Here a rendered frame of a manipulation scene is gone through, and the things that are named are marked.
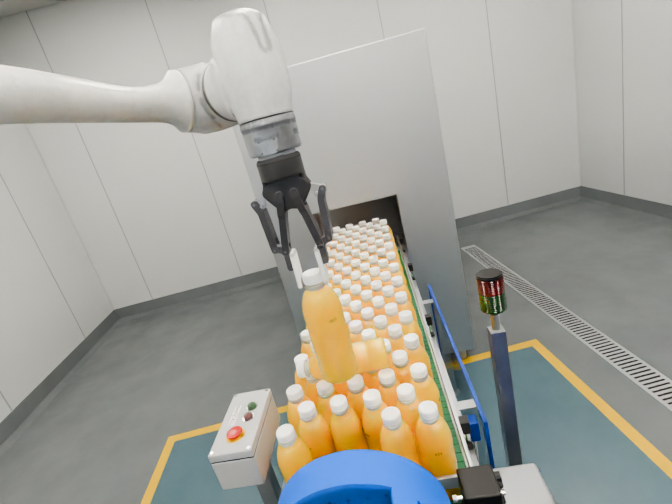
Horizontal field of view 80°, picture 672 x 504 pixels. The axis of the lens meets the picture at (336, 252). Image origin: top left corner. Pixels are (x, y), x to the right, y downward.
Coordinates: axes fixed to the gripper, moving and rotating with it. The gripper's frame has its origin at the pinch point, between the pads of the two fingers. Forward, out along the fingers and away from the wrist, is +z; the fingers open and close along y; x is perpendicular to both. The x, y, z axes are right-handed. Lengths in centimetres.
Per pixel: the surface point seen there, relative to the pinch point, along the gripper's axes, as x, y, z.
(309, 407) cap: 5.9, -10.4, 34.6
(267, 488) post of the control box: 6, -28, 57
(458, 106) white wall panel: 430, 119, -4
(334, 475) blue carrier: -22.9, 0.4, 23.7
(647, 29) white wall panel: 354, 273, -31
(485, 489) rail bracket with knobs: -9, 22, 47
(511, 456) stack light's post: 26, 35, 78
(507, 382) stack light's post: 26, 37, 52
